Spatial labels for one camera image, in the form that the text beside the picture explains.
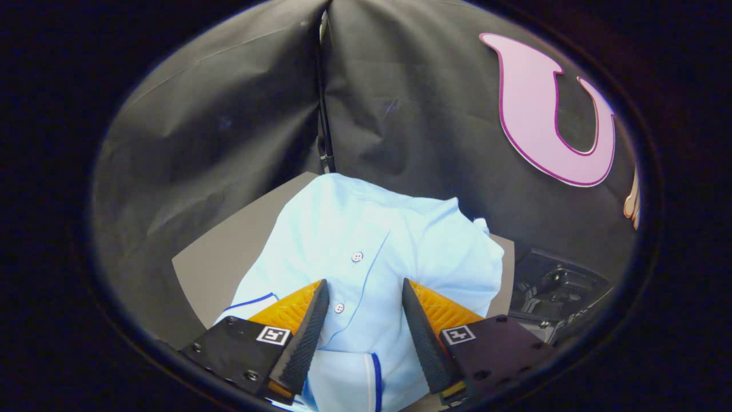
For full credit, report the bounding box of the beige and dark cabinet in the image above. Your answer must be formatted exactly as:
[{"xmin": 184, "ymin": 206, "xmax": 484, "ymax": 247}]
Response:
[{"xmin": 172, "ymin": 171, "xmax": 515, "ymax": 412}]

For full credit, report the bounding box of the light blue shirt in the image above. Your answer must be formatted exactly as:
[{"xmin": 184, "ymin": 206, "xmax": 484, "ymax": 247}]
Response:
[{"xmin": 214, "ymin": 173, "xmax": 506, "ymax": 412}]

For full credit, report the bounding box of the dark washing machine lid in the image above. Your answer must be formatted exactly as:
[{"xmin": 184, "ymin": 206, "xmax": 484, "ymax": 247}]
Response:
[{"xmin": 508, "ymin": 247, "xmax": 614, "ymax": 345}]

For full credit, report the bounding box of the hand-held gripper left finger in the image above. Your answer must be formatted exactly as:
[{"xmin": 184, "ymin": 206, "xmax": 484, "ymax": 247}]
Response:
[{"xmin": 180, "ymin": 279, "xmax": 331, "ymax": 404}]

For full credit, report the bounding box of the black backdrop pole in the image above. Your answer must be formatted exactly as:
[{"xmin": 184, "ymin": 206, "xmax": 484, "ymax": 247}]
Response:
[{"xmin": 316, "ymin": 10, "xmax": 337, "ymax": 174}]

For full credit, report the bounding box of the black backdrop cloth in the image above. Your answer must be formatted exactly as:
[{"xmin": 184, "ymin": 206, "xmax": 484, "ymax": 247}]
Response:
[{"xmin": 91, "ymin": 0, "xmax": 640, "ymax": 350}]

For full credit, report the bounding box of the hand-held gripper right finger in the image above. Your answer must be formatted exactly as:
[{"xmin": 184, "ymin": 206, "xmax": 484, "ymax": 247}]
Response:
[{"xmin": 401, "ymin": 278, "xmax": 556, "ymax": 404}]

